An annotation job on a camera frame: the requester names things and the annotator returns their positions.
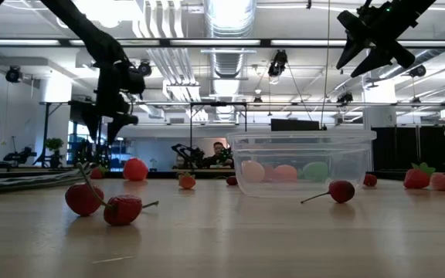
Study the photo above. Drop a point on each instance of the orange toy orange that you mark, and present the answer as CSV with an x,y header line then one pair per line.
x,y
286,173

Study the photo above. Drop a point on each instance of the black hanging spotlight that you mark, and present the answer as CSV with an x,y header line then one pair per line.
x,y
144,68
345,97
12,74
277,63
417,71

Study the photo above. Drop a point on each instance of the black frame beam with lights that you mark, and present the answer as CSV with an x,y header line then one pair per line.
x,y
265,42

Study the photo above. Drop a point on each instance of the silver air duct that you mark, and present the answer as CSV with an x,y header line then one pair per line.
x,y
228,23

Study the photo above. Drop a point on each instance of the wrinkled red toy cherry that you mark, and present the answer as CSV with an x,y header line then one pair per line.
x,y
122,210

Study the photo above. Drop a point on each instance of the red toy tomato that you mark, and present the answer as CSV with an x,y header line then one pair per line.
x,y
135,170

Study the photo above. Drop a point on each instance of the black background robot arm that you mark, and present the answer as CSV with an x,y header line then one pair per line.
x,y
19,155
185,152

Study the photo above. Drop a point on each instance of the black metal stand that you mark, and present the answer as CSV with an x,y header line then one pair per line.
x,y
46,127

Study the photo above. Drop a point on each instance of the pink toy fruit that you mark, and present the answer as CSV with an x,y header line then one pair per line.
x,y
441,182

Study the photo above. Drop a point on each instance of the black room divider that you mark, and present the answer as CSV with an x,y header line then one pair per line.
x,y
400,146

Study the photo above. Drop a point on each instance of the small orange-red toy strawberry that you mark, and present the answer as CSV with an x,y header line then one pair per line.
x,y
187,181

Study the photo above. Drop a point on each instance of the green toy fruit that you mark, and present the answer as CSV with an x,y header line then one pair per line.
x,y
316,171

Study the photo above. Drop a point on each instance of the clear plastic tupperware container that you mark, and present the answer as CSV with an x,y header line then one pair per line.
x,y
354,166

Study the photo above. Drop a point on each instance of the pale orange toy peach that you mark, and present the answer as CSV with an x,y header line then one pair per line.
x,y
252,171

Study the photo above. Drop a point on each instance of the person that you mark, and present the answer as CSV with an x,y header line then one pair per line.
x,y
218,156

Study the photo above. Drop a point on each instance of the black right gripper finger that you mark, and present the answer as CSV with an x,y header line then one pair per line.
x,y
375,62
350,50

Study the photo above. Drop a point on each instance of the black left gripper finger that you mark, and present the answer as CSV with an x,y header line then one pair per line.
x,y
117,121
92,123

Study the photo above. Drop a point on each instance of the black monitor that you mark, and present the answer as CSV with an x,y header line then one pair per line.
x,y
295,124

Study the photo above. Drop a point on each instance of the smooth red toy cherry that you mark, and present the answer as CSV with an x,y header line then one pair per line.
x,y
81,201

